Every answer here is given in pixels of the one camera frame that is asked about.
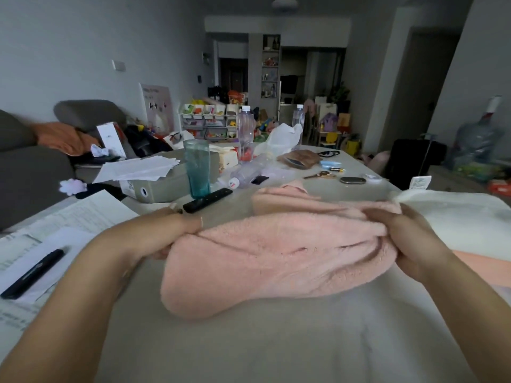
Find person's right hand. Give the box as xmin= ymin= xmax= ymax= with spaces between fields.
xmin=362 ymin=202 xmax=454 ymax=284

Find person's left hand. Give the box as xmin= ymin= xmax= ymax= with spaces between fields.
xmin=132 ymin=209 xmax=204 ymax=261

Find pink fluffy towel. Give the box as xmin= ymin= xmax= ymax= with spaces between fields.
xmin=160 ymin=180 xmax=402 ymax=320

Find person's right forearm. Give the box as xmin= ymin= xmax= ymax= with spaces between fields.
xmin=421 ymin=251 xmax=511 ymax=383

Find person's left forearm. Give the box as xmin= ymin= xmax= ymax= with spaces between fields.
xmin=0 ymin=219 xmax=168 ymax=383

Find grey storage box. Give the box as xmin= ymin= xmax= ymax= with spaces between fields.
xmin=119 ymin=149 xmax=221 ymax=205

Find white fluffy towel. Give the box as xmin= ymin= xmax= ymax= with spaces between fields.
xmin=392 ymin=176 xmax=511 ymax=262

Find black remote control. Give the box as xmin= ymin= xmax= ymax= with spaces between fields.
xmin=183 ymin=188 xmax=234 ymax=214

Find stack of white papers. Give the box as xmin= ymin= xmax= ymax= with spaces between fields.
xmin=92 ymin=155 xmax=181 ymax=184

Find teal glass tumbler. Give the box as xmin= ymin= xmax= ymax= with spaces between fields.
xmin=183 ymin=139 xmax=211 ymax=199

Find black suitcase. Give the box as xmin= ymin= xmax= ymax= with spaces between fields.
xmin=382 ymin=138 xmax=447 ymax=191

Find salmon pink cloth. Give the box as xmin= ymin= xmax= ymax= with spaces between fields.
xmin=451 ymin=250 xmax=511 ymax=288

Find printed paper sheets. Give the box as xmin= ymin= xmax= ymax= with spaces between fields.
xmin=0 ymin=190 xmax=140 ymax=355

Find clear plastic bottle lying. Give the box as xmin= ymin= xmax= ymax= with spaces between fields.
xmin=217 ymin=153 xmax=277 ymax=189

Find white tissue box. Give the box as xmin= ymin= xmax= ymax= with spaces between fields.
xmin=209 ymin=144 xmax=240 ymax=170

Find white carton box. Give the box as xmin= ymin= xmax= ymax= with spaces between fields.
xmin=96 ymin=122 xmax=127 ymax=159

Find black marker pen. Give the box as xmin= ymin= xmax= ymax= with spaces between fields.
xmin=0 ymin=248 xmax=66 ymax=301

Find large water jug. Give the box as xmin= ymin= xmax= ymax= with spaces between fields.
xmin=444 ymin=95 xmax=506 ymax=173

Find brown pouch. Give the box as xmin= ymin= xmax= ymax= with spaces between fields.
xmin=278 ymin=149 xmax=323 ymax=170

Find toy storage rack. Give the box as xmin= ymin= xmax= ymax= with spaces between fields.
xmin=178 ymin=102 xmax=240 ymax=141

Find purple toy house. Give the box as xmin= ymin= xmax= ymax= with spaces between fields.
xmin=319 ymin=112 xmax=339 ymax=132

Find pink poster board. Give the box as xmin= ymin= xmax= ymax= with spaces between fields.
xmin=139 ymin=83 xmax=175 ymax=134

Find clear bottle with red contents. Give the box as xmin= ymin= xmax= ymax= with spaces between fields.
xmin=238 ymin=105 xmax=256 ymax=163

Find orange cloth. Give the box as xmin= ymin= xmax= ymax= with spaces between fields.
xmin=31 ymin=122 xmax=101 ymax=157

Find grey sofa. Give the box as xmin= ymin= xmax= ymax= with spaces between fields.
xmin=0 ymin=99 xmax=134 ymax=232

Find white plastic bag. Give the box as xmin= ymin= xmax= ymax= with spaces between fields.
xmin=255 ymin=123 xmax=304 ymax=157

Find clear empty plastic bottle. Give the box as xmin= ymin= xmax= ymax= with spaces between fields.
xmin=292 ymin=104 xmax=306 ymax=149

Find green houseplant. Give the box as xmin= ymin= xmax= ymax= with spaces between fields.
xmin=329 ymin=81 xmax=351 ymax=113

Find tall open shelf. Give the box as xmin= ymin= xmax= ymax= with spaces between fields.
xmin=261 ymin=34 xmax=281 ymax=100

